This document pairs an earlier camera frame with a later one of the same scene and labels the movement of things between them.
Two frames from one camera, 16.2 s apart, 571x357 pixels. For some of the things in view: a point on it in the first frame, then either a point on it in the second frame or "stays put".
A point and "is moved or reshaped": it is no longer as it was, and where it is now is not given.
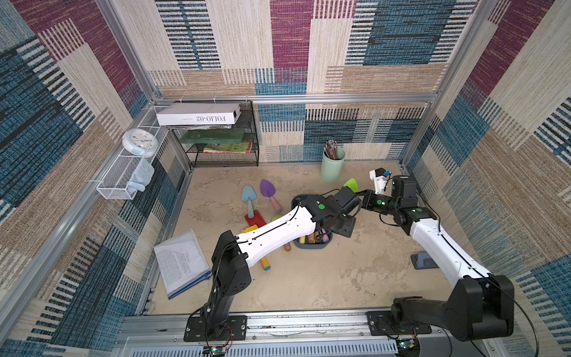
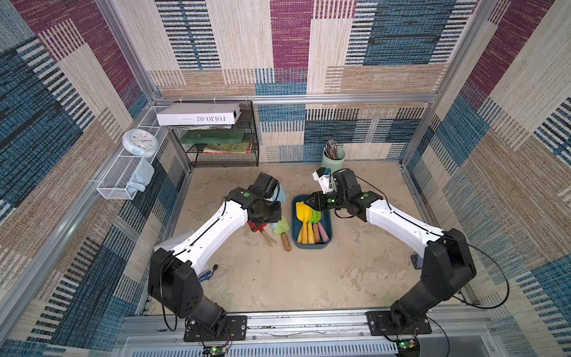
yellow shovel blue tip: (264, 259) is moved or reshaped
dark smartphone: (422, 261) stays put
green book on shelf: (213, 136) stays put
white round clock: (140, 141) stays put
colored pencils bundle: (331, 149) stays put
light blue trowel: (248, 194) is moved or reshaped
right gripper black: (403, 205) → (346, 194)
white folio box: (198, 114) stays put
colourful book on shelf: (244, 148) stays put
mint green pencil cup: (331, 169) stays put
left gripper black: (348, 228) → (276, 214)
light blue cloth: (140, 176) stays put
